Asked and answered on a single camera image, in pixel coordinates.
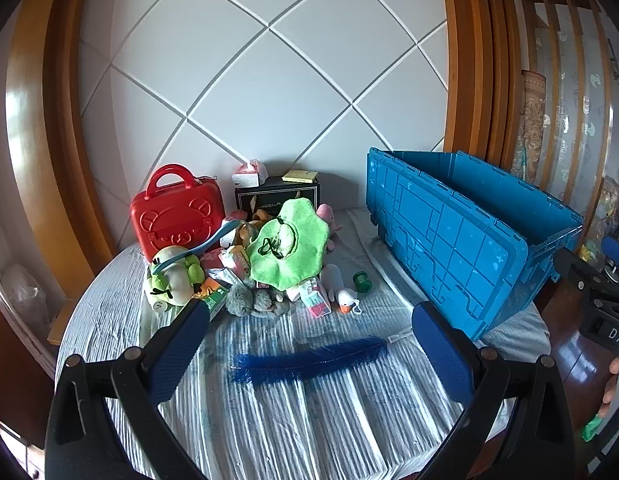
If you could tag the yellow sticky note pad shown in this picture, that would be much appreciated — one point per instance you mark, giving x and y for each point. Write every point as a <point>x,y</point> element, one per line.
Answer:
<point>299,176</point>

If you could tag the blue plastic crate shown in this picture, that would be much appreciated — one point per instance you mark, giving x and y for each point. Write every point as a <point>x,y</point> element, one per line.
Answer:
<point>439,230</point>

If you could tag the pink plush toy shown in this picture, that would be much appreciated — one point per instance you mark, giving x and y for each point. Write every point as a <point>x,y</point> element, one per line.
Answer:
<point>328,215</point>

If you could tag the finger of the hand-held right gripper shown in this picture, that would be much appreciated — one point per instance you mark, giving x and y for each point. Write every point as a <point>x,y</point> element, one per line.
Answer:
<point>572,266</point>
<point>614,248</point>

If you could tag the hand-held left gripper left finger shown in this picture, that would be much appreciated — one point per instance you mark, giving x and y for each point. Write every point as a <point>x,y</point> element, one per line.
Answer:
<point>182,345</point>

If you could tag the light green leaf plush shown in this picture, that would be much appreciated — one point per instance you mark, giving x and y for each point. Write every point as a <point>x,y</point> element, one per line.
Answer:
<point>299,245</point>

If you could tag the red toy suitcase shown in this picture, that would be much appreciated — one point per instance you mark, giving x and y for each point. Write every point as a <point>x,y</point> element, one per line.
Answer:
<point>174,215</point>

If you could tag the rolled patterned carpet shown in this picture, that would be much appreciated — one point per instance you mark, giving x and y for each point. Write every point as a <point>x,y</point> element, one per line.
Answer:
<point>533,120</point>

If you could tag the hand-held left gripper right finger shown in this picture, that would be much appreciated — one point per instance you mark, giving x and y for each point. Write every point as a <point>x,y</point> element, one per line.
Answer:
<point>442,350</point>

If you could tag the green cloth piece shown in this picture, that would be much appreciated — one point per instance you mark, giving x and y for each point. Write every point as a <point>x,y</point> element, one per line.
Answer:
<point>591,428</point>

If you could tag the white goose plush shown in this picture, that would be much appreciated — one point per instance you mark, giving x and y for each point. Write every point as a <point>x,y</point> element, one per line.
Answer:
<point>345,300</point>

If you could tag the pink white packet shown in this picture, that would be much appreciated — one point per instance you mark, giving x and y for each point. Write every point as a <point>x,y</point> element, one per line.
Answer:
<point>312,300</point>

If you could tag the green white plush toy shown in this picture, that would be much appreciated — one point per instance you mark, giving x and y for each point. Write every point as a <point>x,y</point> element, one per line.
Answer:
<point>172,280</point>

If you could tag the blue bristle brush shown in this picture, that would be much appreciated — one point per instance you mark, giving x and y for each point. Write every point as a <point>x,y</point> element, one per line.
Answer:
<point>314,360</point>

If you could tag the pink white small toy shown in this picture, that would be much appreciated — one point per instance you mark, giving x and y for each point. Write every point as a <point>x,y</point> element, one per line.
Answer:
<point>235,216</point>

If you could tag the grey plush toy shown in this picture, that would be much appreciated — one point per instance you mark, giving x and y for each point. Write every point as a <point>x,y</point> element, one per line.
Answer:
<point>249,301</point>

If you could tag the brown plush toy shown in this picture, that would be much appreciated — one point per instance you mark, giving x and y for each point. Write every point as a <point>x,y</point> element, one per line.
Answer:
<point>249,232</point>

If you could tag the light blue plastic shoehorn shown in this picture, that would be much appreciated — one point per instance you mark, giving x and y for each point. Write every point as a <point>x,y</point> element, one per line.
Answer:
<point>204,249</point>

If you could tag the black cardboard box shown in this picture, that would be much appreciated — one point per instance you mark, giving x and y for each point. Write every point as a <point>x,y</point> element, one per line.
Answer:
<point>269,195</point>

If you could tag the wooden frosted glass screen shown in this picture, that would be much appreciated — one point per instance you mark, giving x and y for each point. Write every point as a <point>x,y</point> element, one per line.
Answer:
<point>572,110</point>

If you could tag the orange green packet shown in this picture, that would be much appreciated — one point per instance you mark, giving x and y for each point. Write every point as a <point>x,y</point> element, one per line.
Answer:
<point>214,297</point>

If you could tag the white pink tissue box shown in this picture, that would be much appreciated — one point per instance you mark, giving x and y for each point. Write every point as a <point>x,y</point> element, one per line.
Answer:
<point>249,176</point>

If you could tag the striped bed cover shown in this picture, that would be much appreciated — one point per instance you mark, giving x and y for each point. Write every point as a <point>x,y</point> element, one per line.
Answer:
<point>299,425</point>

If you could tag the person's right hand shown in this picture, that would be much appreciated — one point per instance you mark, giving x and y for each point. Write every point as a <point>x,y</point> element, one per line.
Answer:
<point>614,380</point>

